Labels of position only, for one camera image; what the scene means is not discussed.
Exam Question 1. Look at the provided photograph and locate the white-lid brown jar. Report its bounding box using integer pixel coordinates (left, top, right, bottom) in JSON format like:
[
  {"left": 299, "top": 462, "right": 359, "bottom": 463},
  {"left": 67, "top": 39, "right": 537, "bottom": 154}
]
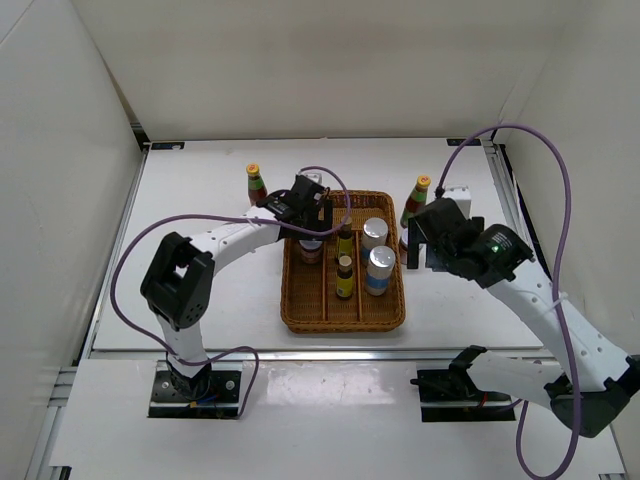
[
  {"left": 399, "top": 228, "right": 409, "bottom": 265},
  {"left": 299, "top": 240, "right": 324, "bottom": 265}
]

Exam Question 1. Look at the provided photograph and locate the silver-lid bead jar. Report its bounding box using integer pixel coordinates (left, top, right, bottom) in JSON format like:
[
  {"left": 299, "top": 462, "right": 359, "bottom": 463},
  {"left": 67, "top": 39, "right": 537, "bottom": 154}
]
[
  {"left": 365, "top": 246, "right": 396, "bottom": 296},
  {"left": 360, "top": 217, "right": 389, "bottom": 266}
]

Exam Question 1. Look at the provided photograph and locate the small yellow bottle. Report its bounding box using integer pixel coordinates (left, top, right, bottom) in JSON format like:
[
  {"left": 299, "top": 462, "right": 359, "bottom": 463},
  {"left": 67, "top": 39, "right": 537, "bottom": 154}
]
[
  {"left": 336, "top": 255, "right": 354, "bottom": 300},
  {"left": 335, "top": 216, "right": 353, "bottom": 262}
]

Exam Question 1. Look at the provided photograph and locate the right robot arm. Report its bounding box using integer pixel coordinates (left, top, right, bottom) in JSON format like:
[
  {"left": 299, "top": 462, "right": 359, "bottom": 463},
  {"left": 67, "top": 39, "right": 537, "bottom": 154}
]
[{"left": 407, "top": 198, "right": 639, "bottom": 438}]

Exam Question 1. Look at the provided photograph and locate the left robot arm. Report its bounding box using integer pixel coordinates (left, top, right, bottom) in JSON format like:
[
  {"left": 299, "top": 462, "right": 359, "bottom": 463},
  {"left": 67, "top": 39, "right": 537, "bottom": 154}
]
[{"left": 141, "top": 174, "right": 332, "bottom": 401}]

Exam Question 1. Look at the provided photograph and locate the right red sauce bottle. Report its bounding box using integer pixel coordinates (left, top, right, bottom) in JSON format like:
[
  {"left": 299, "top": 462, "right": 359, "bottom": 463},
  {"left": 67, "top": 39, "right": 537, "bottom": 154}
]
[{"left": 400, "top": 175, "right": 431, "bottom": 228}]

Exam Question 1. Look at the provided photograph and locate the red sauce bottle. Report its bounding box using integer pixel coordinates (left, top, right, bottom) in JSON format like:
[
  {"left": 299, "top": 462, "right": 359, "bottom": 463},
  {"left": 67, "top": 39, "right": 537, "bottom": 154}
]
[
  {"left": 246, "top": 163, "right": 268, "bottom": 206},
  {"left": 400, "top": 175, "right": 431, "bottom": 228}
]

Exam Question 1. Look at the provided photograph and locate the left red sauce bottle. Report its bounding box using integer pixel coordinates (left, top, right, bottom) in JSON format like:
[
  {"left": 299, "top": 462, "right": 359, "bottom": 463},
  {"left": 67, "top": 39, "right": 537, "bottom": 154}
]
[{"left": 246, "top": 163, "right": 268, "bottom": 206}]

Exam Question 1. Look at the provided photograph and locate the wicker divided tray basket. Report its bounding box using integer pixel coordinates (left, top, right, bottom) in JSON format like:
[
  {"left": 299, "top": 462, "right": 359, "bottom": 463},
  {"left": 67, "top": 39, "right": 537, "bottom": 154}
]
[{"left": 280, "top": 190, "right": 406, "bottom": 334}]

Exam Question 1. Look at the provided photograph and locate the right black table label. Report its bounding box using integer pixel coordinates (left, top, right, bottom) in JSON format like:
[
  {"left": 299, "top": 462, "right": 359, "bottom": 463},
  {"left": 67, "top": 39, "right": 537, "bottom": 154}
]
[{"left": 446, "top": 138, "right": 482, "bottom": 147}]

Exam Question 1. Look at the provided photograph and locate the black table label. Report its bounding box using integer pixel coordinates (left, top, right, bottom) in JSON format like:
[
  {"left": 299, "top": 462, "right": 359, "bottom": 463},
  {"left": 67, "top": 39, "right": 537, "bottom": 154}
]
[
  {"left": 446, "top": 138, "right": 482, "bottom": 147},
  {"left": 150, "top": 142, "right": 185, "bottom": 151}
]

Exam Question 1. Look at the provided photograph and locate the left black table label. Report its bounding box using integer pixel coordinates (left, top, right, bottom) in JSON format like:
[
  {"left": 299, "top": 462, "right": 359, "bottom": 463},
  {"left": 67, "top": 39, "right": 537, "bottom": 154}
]
[{"left": 150, "top": 142, "right": 185, "bottom": 151}]

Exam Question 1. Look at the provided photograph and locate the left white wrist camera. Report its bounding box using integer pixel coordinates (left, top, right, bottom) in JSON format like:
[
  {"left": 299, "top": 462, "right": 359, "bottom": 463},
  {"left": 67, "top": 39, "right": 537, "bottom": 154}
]
[{"left": 299, "top": 170, "right": 322, "bottom": 184}]

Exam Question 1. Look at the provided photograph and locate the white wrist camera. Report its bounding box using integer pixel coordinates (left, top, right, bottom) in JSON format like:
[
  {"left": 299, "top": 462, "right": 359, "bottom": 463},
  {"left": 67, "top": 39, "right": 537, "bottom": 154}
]
[
  {"left": 443, "top": 184, "right": 472, "bottom": 219},
  {"left": 299, "top": 170, "right": 322, "bottom": 184}
]

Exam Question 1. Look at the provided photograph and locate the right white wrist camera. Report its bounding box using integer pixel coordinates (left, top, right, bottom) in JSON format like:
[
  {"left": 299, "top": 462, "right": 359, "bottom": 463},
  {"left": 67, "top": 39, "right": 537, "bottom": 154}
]
[{"left": 443, "top": 184, "right": 472, "bottom": 219}]

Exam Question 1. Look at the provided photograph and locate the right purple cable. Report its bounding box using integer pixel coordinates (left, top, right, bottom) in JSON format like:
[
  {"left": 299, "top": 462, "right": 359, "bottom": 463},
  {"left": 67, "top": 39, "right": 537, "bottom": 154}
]
[{"left": 434, "top": 123, "right": 582, "bottom": 479}]

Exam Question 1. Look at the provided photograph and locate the purple cable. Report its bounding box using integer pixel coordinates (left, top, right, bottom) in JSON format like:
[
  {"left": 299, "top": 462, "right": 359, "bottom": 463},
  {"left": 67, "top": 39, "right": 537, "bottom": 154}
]
[
  {"left": 109, "top": 166, "right": 352, "bottom": 420},
  {"left": 434, "top": 123, "right": 582, "bottom": 479}
]

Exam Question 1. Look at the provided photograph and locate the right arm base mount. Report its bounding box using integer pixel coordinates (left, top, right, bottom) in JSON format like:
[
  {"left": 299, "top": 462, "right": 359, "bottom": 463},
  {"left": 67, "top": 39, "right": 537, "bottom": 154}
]
[{"left": 410, "top": 345, "right": 521, "bottom": 423}]

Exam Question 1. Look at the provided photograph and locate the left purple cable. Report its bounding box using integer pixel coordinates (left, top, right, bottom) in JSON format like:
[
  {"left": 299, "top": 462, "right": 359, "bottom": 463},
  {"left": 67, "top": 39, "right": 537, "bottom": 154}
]
[{"left": 109, "top": 166, "right": 352, "bottom": 420}]

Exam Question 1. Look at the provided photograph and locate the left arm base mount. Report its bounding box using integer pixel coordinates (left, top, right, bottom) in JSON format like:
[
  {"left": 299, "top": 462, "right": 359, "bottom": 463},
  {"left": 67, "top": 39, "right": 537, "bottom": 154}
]
[{"left": 147, "top": 362, "right": 258, "bottom": 420}]

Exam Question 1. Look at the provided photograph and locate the aluminium front rail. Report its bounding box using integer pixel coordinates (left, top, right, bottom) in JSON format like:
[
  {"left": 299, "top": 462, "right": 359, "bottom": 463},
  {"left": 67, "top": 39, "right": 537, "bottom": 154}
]
[{"left": 49, "top": 347, "right": 546, "bottom": 401}]

